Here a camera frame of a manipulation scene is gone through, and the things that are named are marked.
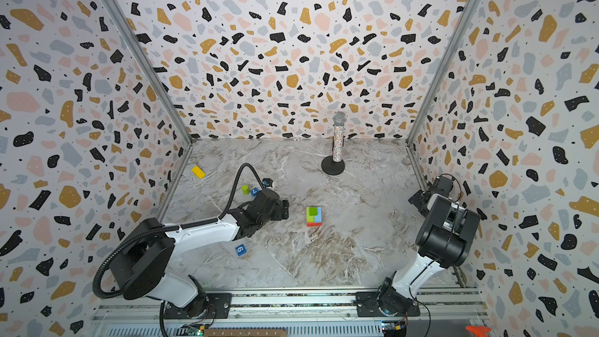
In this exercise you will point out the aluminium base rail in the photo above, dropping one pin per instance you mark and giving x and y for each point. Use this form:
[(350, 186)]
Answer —
[(445, 311)]

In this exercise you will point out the black round microphone stand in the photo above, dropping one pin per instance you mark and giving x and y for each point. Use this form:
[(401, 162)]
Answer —
[(331, 167)]

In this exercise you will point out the lime green block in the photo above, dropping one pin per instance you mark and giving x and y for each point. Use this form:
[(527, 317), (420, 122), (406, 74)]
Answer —
[(309, 218)]

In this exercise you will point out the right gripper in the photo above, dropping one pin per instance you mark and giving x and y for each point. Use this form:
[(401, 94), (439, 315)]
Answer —
[(422, 198)]

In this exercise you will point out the red clamp handle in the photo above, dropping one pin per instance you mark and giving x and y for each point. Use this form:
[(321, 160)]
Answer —
[(478, 330)]

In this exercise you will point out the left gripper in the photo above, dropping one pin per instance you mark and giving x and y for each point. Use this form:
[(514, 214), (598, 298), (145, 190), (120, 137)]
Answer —
[(279, 214)]

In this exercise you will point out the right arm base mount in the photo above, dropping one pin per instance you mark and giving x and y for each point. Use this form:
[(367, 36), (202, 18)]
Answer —
[(390, 304)]

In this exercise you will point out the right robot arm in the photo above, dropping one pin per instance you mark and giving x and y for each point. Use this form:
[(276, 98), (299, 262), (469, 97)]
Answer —
[(444, 240)]

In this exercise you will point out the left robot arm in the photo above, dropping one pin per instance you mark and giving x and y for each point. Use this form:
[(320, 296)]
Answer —
[(138, 267)]

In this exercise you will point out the blue number six cube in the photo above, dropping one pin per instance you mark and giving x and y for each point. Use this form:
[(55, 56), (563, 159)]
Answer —
[(241, 250)]

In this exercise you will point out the yellow flat rectangular block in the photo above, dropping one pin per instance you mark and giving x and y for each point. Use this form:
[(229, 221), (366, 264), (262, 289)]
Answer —
[(198, 172)]

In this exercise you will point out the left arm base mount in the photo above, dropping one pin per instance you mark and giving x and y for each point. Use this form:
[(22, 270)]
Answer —
[(210, 307)]

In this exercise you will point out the green cylinder block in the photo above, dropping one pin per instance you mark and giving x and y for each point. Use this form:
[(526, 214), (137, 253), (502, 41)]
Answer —
[(244, 189)]

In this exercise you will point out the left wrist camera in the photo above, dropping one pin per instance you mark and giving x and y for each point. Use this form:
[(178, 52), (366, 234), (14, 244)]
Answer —
[(268, 183)]

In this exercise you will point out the light blue block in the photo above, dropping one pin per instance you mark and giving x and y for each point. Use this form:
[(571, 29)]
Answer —
[(318, 217)]

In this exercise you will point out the glitter microphone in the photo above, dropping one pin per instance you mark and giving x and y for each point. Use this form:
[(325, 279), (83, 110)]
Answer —
[(339, 120)]

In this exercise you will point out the wooden strip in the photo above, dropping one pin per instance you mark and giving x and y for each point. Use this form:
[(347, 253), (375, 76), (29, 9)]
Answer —
[(245, 333)]

